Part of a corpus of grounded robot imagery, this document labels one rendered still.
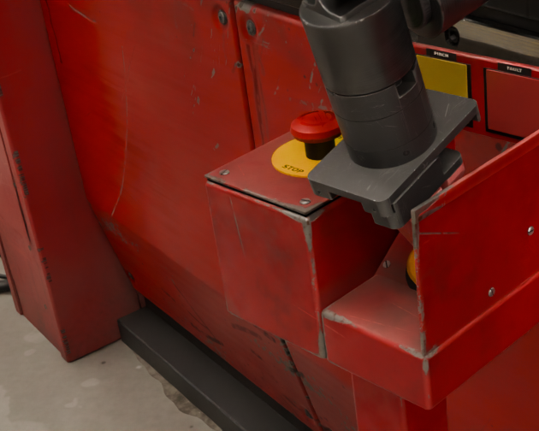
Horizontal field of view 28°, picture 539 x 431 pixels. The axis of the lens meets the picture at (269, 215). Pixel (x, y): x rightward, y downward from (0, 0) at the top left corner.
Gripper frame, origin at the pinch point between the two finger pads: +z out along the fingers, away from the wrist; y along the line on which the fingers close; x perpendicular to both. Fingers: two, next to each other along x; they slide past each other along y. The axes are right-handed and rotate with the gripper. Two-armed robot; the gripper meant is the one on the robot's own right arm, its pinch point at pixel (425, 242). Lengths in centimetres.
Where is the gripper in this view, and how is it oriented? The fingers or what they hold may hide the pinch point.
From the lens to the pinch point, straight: 73.5
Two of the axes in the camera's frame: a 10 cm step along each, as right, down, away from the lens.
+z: 3.2, 7.3, 6.1
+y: 6.4, -6.4, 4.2
